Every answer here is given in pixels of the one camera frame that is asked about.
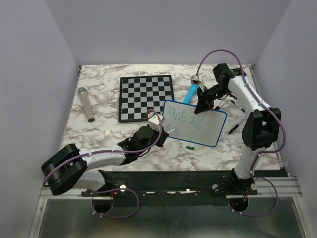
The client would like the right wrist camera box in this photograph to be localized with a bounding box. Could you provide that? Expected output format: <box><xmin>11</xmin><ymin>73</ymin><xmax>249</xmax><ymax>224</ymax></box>
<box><xmin>191</xmin><ymin>75</ymin><xmax>205</xmax><ymax>92</ymax></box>

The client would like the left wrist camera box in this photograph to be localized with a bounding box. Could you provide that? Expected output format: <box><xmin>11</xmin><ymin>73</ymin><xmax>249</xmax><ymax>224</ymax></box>
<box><xmin>148</xmin><ymin>115</ymin><xmax>165</xmax><ymax>131</ymax></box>

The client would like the blue framed whiteboard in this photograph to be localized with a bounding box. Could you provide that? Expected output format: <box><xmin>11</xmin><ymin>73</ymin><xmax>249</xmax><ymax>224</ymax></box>
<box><xmin>162</xmin><ymin>100</ymin><xmax>227</xmax><ymax>147</ymax></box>

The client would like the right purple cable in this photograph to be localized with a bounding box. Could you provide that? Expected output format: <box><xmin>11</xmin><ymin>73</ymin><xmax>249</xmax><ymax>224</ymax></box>
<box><xmin>195</xmin><ymin>50</ymin><xmax>287</xmax><ymax>217</ymax></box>

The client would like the black white chessboard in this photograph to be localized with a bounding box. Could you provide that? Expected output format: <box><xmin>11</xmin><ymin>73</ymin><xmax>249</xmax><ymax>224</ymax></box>
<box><xmin>118</xmin><ymin>75</ymin><xmax>174</xmax><ymax>123</ymax></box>

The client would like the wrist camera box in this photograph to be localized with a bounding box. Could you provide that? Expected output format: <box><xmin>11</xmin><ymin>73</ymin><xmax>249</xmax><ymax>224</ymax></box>
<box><xmin>191</xmin><ymin>75</ymin><xmax>205</xmax><ymax>92</ymax></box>
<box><xmin>148</xmin><ymin>115</ymin><xmax>165</xmax><ymax>131</ymax></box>

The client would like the light blue cylinder tube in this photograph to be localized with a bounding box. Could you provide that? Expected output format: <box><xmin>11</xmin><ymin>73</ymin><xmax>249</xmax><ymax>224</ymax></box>
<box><xmin>183</xmin><ymin>84</ymin><xmax>199</xmax><ymax>104</ymax></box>

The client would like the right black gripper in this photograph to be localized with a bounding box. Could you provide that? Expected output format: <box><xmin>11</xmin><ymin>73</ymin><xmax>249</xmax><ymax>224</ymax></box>
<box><xmin>194</xmin><ymin>84</ymin><xmax>230</xmax><ymax>114</ymax></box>

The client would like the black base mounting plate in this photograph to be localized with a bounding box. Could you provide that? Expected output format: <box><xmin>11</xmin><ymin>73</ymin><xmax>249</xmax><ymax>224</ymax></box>
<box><xmin>51</xmin><ymin>167</ymin><xmax>258</xmax><ymax>216</ymax></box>

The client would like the glitter filled clear tube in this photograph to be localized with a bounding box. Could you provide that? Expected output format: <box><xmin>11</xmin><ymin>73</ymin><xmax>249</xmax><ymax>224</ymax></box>
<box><xmin>78</xmin><ymin>87</ymin><xmax>95</xmax><ymax>122</ymax></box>

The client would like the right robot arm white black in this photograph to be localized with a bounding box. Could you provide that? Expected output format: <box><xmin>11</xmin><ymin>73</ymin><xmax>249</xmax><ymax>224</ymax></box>
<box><xmin>194</xmin><ymin>63</ymin><xmax>281</xmax><ymax>194</ymax></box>

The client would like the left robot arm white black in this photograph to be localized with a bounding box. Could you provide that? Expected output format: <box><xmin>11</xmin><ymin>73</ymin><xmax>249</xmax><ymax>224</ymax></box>
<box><xmin>41</xmin><ymin>125</ymin><xmax>169</xmax><ymax>196</ymax></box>

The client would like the black whiteboard stand leg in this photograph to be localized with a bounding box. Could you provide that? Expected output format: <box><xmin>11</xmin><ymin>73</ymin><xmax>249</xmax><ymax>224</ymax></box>
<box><xmin>214</xmin><ymin>94</ymin><xmax>246</xmax><ymax>135</ymax></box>

